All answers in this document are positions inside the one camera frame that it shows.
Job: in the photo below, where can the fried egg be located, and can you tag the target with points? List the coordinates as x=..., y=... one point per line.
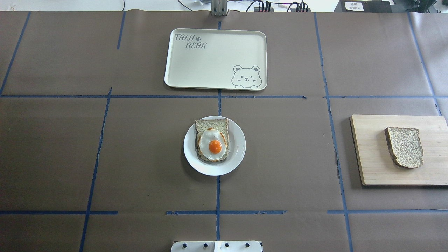
x=212, y=145

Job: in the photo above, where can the cream bear serving tray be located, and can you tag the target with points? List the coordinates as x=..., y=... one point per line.
x=217, y=59

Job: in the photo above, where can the wooden cutting board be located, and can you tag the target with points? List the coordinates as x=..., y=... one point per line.
x=375, y=162

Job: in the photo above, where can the black power adapter box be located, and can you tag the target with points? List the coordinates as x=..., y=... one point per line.
x=367, y=6

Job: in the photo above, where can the aluminium frame post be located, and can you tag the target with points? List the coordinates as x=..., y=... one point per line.
x=219, y=8

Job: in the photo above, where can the white mounting pedestal column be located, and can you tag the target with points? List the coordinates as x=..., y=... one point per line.
x=217, y=246

